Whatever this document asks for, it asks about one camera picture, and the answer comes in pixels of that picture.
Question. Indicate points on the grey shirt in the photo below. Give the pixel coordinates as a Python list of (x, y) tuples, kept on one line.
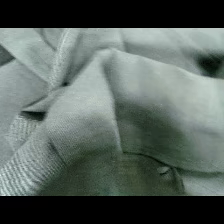
[(133, 100)]

